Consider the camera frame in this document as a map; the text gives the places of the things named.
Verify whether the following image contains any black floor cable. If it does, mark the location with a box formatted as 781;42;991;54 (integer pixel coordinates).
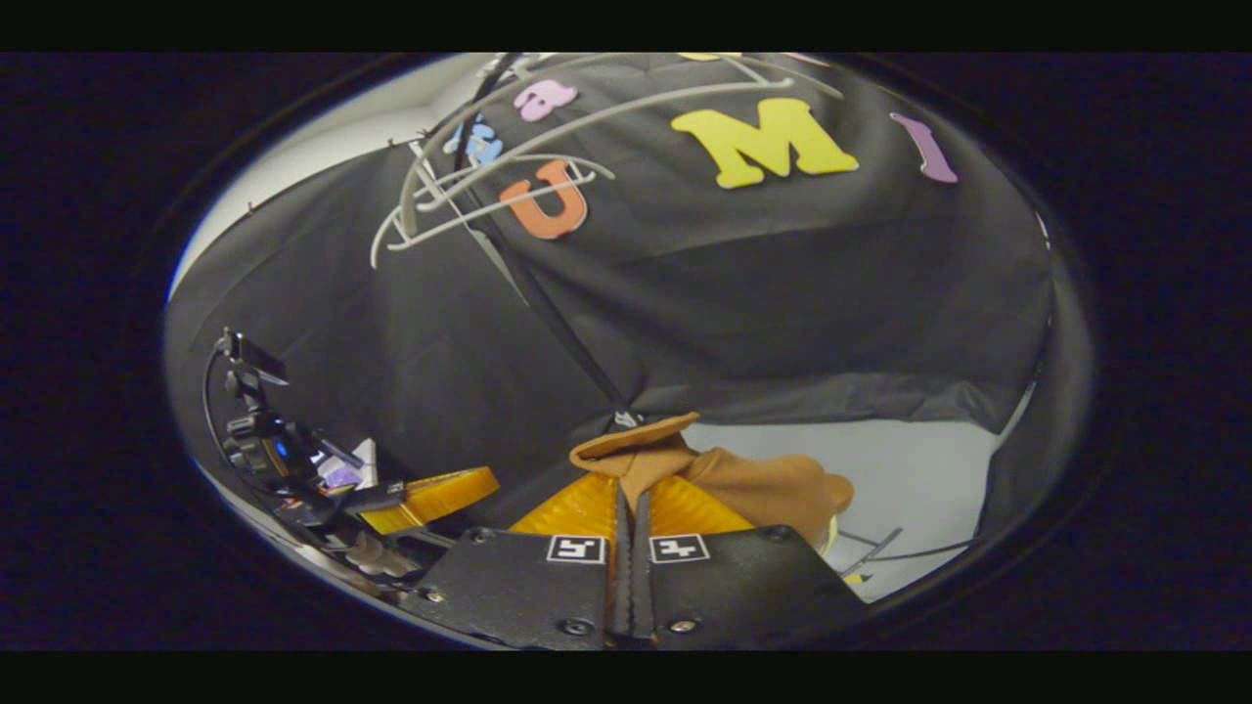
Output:
839;528;979;578

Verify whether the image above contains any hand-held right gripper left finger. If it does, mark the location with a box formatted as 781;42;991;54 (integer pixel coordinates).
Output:
401;472;631;648

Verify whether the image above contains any brown jacket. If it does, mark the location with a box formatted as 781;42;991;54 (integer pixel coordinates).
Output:
570;412;855;549

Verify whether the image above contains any black metal clothes rack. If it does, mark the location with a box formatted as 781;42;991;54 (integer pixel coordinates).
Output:
450;54;642;431

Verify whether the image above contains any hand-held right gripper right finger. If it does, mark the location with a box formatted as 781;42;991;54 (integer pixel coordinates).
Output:
631;476;870;648

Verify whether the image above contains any white plastic clothes hanger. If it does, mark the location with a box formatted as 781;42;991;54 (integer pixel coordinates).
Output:
396;54;847;236
370;152;617;270

